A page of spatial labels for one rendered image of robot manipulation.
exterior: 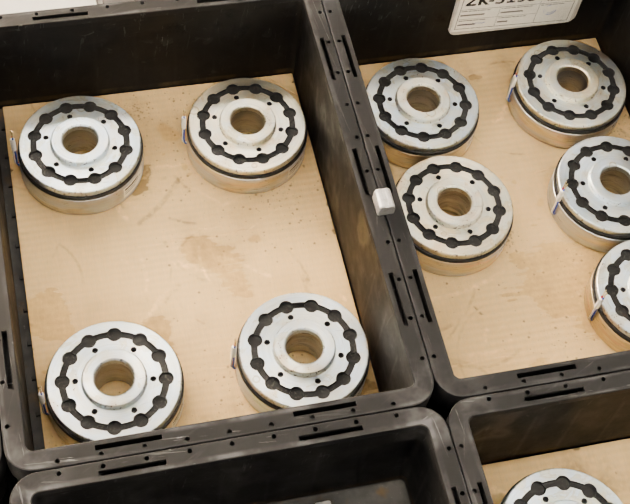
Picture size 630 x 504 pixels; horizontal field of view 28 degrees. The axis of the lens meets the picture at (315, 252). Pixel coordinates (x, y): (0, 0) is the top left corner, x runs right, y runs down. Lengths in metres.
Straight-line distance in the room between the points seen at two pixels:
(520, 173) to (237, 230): 0.26
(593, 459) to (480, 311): 0.15
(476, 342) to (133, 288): 0.28
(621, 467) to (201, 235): 0.39
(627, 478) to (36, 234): 0.51
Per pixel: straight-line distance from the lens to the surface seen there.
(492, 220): 1.06
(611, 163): 1.12
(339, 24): 1.07
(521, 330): 1.05
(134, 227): 1.06
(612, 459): 1.02
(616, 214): 1.09
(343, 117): 1.01
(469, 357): 1.02
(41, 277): 1.04
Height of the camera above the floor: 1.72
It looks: 58 degrees down
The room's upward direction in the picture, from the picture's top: 10 degrees clockwise
